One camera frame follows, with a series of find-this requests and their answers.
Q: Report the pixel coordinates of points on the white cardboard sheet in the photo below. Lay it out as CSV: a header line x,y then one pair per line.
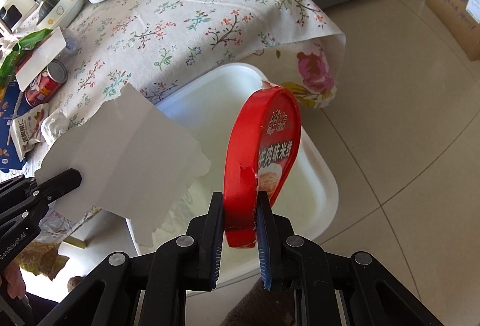
x,y
134,162

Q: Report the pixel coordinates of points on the red drink can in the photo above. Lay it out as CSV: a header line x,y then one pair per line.
x,y
46,84

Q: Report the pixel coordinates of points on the floral tablecloth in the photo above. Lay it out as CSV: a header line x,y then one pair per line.
x,y
159,46

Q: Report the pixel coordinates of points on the white ceramic bowl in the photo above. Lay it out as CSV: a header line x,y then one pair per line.
x,y
62,14

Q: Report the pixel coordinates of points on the white orange cardboard piece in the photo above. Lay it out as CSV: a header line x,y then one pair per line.
x,y
39,58

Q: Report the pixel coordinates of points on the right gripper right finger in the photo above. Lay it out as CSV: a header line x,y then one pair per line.
x,y
289,262

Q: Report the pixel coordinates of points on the white pecan snack packet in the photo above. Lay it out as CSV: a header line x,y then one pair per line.
x,y
26,129

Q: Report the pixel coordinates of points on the green snack bag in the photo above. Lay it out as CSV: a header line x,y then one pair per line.
x,y
20,50

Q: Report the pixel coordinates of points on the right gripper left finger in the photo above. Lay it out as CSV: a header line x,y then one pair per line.
x,y
188,262

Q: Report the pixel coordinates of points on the green squash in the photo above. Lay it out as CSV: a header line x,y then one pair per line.
x,y
45,7

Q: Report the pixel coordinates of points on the white tissue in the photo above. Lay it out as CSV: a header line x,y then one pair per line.
x,y
54,126

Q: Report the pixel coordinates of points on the red instant noodle lid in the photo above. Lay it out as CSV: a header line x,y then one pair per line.
x,y
263,147

